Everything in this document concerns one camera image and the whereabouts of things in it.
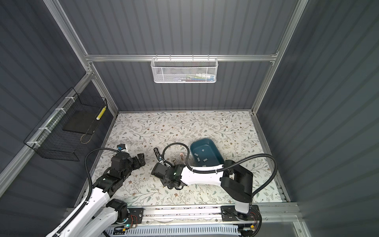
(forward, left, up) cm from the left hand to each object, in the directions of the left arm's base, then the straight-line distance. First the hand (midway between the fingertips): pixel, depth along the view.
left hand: (136, 156), depth 81 cm
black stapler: (+8, -8, -10) cm, 16 cm away
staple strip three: (+3, -35, -12) cm, 37 cm away
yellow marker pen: (+20, +19, +15) cm, 32 cm away
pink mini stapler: (+3, -25, -7) cm, 26 cm away
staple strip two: (+5, -34, -10) cm, 36 cm away
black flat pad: (+15, +27, +15) cm, 34 cm away
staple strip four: (+2, -40, -12) cm, 41 cm away
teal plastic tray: (+7, -40, -12) cm, 42 cm away
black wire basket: (+7, +32, +16) cm, 36 cm away
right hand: (-9, -16, -7) cm, 20 cm away
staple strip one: (+9, -39, -11) cm, 42 cm away
